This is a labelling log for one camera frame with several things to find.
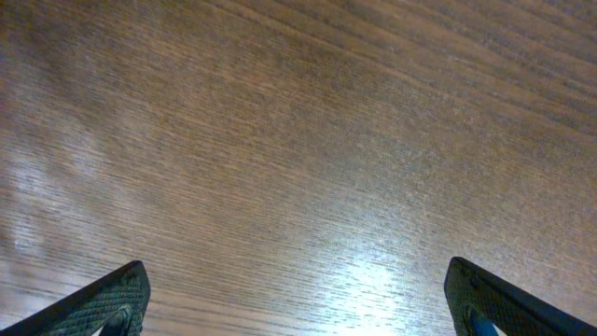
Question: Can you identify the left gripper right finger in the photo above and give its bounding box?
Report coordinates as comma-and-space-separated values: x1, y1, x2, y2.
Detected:
444, 257, 596, 336

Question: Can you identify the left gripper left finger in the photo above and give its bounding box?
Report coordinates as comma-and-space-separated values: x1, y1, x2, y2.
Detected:
1, 260, 151, 336

